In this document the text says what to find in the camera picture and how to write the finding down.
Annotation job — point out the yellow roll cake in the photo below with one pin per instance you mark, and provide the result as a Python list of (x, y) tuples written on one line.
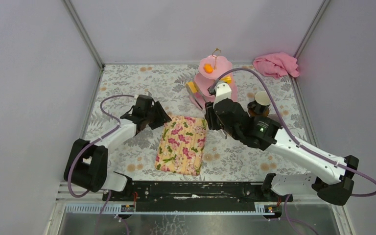
[(227, 79)]

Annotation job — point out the black mug white inside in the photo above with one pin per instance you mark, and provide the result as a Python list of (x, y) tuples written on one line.
[(260, 105)]

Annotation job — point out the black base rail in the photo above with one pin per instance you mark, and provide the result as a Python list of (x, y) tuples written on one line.
[(192, 196)]

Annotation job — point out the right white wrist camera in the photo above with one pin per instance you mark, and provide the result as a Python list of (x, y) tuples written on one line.
[(221, 90)]

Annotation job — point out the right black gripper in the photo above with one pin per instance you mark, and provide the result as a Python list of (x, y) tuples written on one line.
[(209, 118)]

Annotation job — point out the pink three-tier cake stand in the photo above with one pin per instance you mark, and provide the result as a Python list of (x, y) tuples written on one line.
[(203, 80)]

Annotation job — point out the pink cloth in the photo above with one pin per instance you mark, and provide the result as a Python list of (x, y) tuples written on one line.
[(277, 65)]

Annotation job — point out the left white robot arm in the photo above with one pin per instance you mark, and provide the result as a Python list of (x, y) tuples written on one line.
[(87, 165)]

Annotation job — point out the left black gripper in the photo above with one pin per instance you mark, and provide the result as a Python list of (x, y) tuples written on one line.
[(155, 114)]

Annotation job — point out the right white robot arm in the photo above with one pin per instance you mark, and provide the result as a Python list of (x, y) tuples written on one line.
[(331, 179)]

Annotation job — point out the orange tart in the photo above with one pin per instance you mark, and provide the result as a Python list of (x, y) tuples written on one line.
[(208, 68)]

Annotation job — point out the purple mug black handle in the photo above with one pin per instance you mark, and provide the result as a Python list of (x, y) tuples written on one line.
[(274, 117)]

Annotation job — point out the tan biscuit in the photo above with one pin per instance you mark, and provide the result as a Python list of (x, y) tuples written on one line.
[(191, 88)]

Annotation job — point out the floral dessert tray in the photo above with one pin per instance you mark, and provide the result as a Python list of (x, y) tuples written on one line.
[(181, 146)]

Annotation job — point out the metal tongs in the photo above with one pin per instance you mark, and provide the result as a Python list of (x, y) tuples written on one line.
[(199, 95)]

